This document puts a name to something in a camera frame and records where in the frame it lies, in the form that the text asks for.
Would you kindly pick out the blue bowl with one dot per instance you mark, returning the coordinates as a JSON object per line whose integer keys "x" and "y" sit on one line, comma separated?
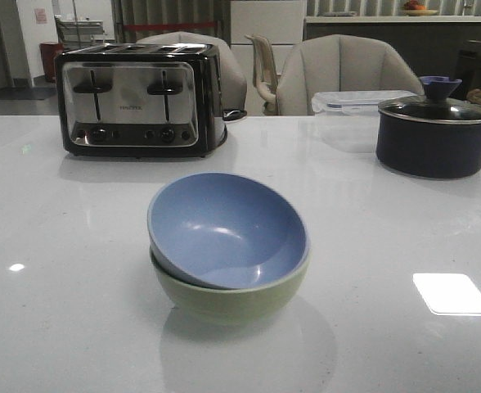
{"x": 225, "y": 231}

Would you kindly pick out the green bowl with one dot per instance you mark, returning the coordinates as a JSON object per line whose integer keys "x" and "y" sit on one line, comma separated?
{"x": 230, "y": 307}

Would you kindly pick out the beige armchair left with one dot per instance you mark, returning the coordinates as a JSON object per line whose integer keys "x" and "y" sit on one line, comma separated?
{"x": 233, "y": 81}

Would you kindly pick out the beige armchair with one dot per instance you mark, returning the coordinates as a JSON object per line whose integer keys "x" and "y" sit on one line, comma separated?
{"x": 233, "y": 81}
{"x": 338, "y": 63}

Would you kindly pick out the cream office chair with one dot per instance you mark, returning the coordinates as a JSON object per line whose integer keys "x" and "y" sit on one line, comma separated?
{"x": 265, "y": 78}

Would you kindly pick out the clear plastic storage container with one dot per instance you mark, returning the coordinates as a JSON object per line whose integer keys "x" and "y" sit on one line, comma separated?
{"x": 353, "y": 102}

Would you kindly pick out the black and chrome toaster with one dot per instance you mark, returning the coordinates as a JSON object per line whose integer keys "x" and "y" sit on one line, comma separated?
{"x": 141, "y": 100}

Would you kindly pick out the beige armchair right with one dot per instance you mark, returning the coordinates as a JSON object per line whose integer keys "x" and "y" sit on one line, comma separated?
{"x": 338, "y": 63}

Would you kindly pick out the white cabinet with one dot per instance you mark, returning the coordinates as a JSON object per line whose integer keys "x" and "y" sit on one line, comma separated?
{"x": 281, "y": 22}

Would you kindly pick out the dark blue cooking pot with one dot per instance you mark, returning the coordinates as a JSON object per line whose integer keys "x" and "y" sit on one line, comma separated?
{"x": 429, "y": 148}

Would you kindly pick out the glass pot lid blue knob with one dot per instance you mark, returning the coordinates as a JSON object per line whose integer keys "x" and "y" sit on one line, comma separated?
{"x": 435, "y": 106}

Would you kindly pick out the metal cart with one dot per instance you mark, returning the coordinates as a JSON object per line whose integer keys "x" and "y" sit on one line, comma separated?
{"x": 78, "y": 34}

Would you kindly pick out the red trash bin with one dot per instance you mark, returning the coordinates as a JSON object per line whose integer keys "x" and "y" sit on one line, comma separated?
{"x": 49, "y": 51}

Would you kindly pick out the fruit plate on counter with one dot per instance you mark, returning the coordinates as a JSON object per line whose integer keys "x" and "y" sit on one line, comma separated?
{"x": 416, "y": 8}

